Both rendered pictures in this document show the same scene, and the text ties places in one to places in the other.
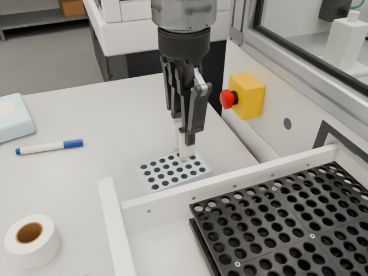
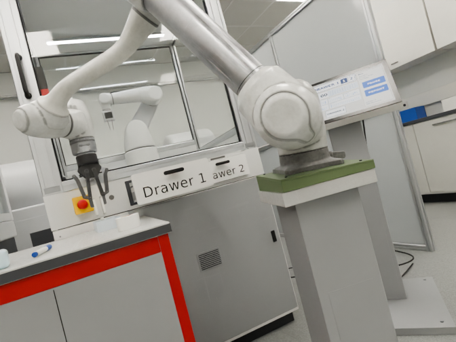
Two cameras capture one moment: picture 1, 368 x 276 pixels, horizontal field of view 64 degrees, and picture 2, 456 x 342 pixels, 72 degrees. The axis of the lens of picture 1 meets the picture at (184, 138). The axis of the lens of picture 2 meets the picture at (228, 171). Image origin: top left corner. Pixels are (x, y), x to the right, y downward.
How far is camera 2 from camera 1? 1.26 m
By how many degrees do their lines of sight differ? 92
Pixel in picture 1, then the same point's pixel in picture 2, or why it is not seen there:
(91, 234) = not seen: hidden behind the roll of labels
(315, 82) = (114, 173)
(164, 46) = (91, 157)
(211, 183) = not seen: hidden behind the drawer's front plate
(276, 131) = (108, 206)
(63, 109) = not seen: outside the picture
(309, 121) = (120, 186)
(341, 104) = (126, 172)
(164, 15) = (91, 146)
